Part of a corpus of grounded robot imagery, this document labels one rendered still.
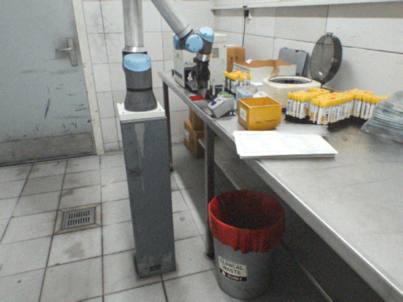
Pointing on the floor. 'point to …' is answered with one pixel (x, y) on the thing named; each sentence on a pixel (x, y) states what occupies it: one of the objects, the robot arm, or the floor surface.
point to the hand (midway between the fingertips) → (197, 85)
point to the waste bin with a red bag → (245, 240)
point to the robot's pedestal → (150, 193)
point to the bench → (319, 201)
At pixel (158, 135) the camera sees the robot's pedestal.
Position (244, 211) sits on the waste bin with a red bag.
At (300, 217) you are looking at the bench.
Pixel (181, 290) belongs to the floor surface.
